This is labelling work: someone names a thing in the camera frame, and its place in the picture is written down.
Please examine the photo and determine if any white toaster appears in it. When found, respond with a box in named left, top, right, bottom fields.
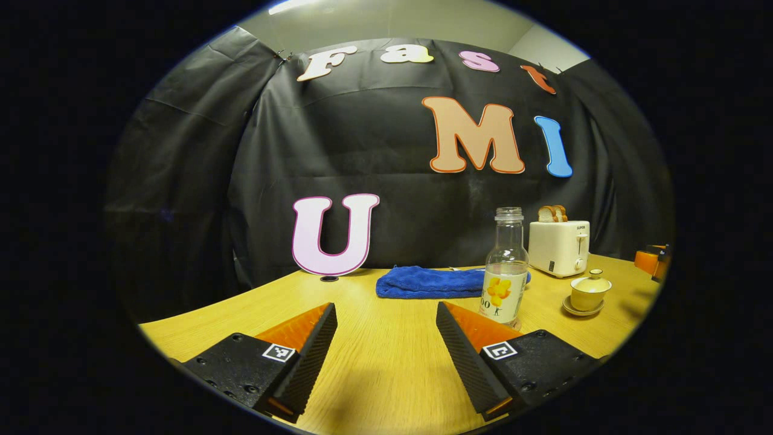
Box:
left=528, top=220, right=591, bottom=279

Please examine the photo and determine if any clear glass water bottle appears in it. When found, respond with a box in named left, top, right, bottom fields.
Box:
left=479, top=207, right=530, bottom=327

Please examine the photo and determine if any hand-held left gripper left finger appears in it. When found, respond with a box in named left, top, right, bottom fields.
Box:
left=182, top=302, right=338, bottom=422

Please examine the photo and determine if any blue towel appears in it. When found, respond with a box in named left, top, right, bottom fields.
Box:
left=376, top=265, right=532, bottom=299

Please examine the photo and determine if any cream saucer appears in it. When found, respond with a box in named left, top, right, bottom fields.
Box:
left=562, top=296, right=605, bottom=317

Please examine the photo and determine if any black backdrop cloth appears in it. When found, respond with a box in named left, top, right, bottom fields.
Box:
left=103, top=27, right=676, bottom=321

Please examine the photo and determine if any cream teacup lid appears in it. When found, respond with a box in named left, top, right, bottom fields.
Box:
left=571, top=269, right=612, bottom=295

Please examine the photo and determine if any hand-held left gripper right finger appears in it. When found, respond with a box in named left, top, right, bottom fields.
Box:
left=436, top=301, right=601, bottom=422

